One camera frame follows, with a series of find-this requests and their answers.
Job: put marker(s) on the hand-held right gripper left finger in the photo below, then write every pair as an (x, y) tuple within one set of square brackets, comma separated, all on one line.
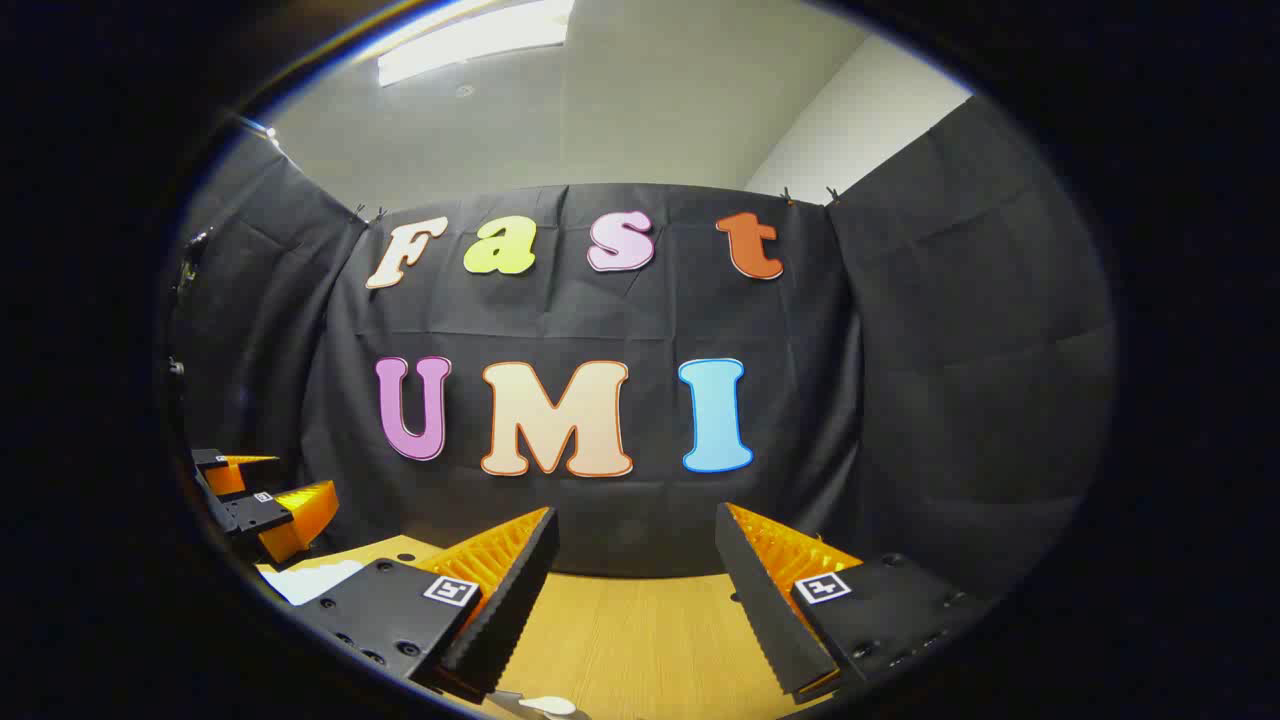
[(510, 610)]

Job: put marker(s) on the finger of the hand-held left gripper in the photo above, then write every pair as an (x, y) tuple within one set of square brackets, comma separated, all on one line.
[(300, 515), (240, 475)]

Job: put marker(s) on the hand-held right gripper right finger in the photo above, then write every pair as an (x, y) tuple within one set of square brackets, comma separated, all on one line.
[(765, 610)]

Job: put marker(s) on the light blue suitcase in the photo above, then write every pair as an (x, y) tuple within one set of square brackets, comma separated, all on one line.
[(305, 582)]

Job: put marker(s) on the ceiling light panel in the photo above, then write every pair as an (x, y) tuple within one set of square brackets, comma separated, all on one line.
[(470, 40)]

